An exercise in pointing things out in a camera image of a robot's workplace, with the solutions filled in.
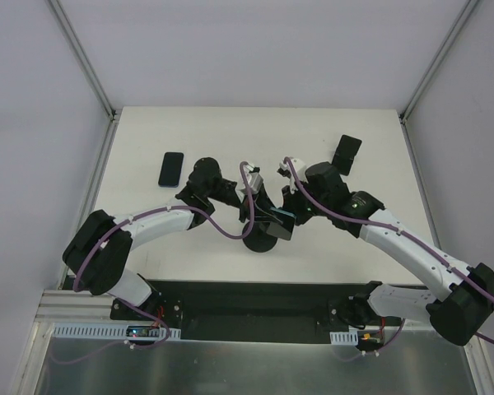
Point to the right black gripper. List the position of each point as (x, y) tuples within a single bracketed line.
[(292, 202)]

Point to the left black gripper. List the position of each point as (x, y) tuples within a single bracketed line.
[(254, 204)]

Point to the black phone blue edge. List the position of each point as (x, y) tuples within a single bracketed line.
[(280, 228)]

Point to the black round-base phone stand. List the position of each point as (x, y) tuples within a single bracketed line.
[(258, 240)]

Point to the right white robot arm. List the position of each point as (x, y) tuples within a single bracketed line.
[(456, 298)]

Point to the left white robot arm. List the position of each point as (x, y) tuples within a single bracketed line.
[(98, 252)]

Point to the black folding phone stand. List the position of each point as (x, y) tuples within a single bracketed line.
[(345, 154)]

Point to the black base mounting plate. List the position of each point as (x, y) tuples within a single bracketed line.
[(253, 312)]

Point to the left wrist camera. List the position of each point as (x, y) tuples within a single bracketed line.
[(250, 179)]

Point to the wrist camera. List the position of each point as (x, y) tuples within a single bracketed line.
[(292, 166), (250, 179)]

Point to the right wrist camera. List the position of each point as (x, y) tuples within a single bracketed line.
[(292, 166)]

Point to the right white cable duct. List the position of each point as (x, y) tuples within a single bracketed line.
[(349, 338)]

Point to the white cable duct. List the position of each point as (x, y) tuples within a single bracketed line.
[(98, 331), (349, 338)]

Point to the left white cable duct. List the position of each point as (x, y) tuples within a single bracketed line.
[(98, 331)]

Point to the right aluminium frame post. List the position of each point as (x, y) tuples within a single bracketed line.
[(450, 40)]

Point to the aluminium frame post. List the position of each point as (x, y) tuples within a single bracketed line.
[(79, 53), (450, 40)]

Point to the left aluminium frame post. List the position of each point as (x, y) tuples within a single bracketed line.
[(79, 53)]

